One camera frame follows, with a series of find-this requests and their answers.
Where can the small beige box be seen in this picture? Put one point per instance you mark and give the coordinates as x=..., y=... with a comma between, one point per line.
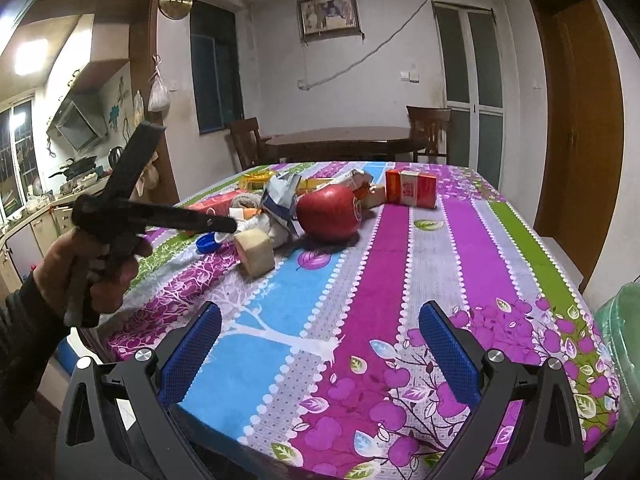
x=371, y=195

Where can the brown wooden door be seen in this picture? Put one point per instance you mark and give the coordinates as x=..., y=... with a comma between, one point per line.
x=585, y=133

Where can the yellow sponge block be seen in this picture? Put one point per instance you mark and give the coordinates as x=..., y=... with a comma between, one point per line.
x=255, y=252

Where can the left wooden chair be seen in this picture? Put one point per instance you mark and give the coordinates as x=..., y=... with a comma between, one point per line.
x=249, y=146

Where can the dark left sleeve forearm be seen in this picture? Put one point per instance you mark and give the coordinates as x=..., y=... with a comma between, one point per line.
x=30, y=334

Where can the wooden chair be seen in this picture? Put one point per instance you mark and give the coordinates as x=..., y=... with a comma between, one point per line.
x=429, y=130
x=249, y=146

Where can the round brass wall clock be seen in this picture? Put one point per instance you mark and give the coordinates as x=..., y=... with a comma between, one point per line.
x=175, y=9

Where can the blue bottle cap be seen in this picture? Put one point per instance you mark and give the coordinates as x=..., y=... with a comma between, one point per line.
x=207, y=244

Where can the colourful striped tablecloth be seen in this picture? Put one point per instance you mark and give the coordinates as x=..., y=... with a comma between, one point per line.
x=320, y=367

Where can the white glass double door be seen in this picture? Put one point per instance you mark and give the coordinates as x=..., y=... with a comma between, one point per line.
x=473, y=88

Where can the hanging white plastic bag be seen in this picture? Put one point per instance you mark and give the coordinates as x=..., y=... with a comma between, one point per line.
x=159, y=96

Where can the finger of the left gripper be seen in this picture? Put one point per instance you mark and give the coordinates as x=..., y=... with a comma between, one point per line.
x=177, y=218
x=135, y=156

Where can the yellow snack packet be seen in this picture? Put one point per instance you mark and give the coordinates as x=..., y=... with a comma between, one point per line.
x=255, y=181

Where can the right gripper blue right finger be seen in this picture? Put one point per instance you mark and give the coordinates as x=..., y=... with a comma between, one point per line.
x=448, y=350

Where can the red apple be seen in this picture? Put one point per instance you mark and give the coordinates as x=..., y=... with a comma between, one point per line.
x=330, y=215

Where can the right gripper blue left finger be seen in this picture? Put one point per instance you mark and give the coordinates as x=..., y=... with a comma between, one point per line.
x=183, y=351

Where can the white blue wrapper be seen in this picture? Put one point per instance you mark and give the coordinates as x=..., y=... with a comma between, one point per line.
x=279, y=199

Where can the framed wall picture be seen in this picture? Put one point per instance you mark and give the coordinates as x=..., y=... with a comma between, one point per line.
x=324, y=19

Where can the large red tissue box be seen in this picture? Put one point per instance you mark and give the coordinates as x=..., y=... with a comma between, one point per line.
x=218, y=204

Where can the dark window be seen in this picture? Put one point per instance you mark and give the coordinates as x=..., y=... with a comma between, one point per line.
x=215, y=67

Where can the green plastic trash basin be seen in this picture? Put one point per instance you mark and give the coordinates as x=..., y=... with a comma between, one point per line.
x=618, y=321

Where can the right wooden chair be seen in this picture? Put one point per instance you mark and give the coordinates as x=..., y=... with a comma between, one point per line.
x=429, y=130

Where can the dark round dining table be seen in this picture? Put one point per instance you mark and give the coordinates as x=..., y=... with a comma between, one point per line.
x=345, y=143

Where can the white cloth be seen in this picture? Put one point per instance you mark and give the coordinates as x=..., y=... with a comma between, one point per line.
x=248, y=213

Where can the kitchen range hood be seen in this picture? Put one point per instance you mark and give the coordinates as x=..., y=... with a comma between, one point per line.
x=79, y=120

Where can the red and white carton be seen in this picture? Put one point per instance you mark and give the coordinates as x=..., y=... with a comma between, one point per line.
x=410, y=188

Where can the person's left hand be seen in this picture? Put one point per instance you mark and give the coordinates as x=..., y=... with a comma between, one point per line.
x=54, y=273

